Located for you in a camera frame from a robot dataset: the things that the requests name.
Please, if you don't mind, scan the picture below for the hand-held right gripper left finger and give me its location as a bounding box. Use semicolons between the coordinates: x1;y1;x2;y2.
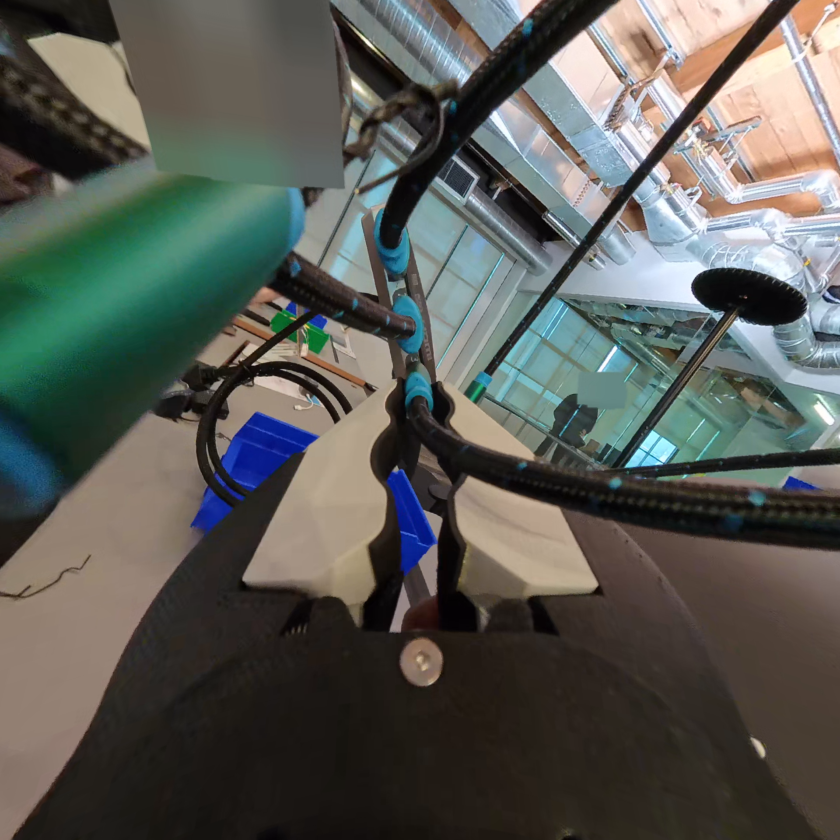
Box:
242;392;403;620

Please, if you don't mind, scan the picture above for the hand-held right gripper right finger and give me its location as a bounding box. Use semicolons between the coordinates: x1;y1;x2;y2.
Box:
431;392;602;620

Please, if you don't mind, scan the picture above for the black braided hdmi cable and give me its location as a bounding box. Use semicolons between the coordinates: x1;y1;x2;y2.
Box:
398;371;840;552
373;0;620;257
0;155;427;515

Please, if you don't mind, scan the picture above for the blue divided plastic bin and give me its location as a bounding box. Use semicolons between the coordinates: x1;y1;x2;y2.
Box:
189;410;438;573

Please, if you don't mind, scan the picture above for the green plastic bin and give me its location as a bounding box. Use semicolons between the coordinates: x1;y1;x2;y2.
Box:
268;308;333;354

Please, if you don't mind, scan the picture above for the black board with wooden edge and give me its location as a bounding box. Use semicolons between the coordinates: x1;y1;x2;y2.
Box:
565;506;840;840

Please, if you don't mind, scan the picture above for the black stand pole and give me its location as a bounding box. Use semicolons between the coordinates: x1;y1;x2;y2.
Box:
466;0;804;401
615;267;811;469

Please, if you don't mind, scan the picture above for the thin dark wire tie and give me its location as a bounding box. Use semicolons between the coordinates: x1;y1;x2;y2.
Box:
0;553;94;603

